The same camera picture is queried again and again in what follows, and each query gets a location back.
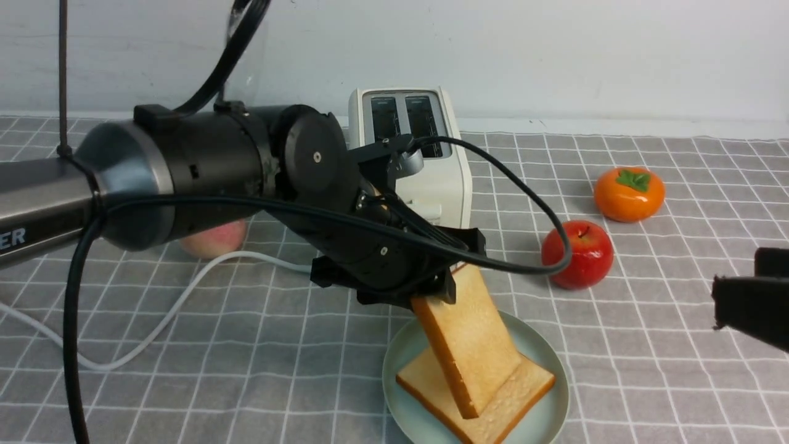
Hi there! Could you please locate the grey checked tablecloth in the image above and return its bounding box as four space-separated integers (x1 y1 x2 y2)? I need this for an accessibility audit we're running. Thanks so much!
0 117 789 444

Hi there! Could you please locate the orange persimmon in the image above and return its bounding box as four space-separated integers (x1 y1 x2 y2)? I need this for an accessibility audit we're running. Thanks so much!
594 168 666 224

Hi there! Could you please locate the white toaster power cable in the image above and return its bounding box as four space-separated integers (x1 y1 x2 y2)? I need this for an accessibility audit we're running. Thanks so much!
0 251 313 372

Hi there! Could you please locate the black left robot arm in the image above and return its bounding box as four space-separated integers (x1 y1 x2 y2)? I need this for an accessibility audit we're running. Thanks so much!
1 105 484 308

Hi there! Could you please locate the light green plate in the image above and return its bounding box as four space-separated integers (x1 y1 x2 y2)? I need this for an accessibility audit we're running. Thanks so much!
382 311 570 443

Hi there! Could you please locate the red apple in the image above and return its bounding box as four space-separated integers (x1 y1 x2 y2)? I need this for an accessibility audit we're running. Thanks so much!
550 220 615 290

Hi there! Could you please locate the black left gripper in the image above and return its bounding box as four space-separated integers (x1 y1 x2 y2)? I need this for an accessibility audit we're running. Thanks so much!
272 136 486 309

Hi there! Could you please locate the white two-slot toaster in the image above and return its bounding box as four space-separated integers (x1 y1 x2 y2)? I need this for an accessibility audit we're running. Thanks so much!
347 87 473 229

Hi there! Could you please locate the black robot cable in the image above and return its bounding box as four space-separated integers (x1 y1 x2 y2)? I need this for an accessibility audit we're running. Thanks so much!
63 134 573 444

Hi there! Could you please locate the toasted bread slice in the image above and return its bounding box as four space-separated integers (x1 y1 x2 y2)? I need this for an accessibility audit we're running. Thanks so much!
411 264 522 419
395 348 555 443

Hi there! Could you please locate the pink peach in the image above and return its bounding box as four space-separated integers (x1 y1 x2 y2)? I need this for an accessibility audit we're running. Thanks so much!
179 220 247 260

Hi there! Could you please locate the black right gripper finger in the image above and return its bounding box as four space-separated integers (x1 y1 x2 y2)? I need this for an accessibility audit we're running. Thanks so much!
712 247 788 352

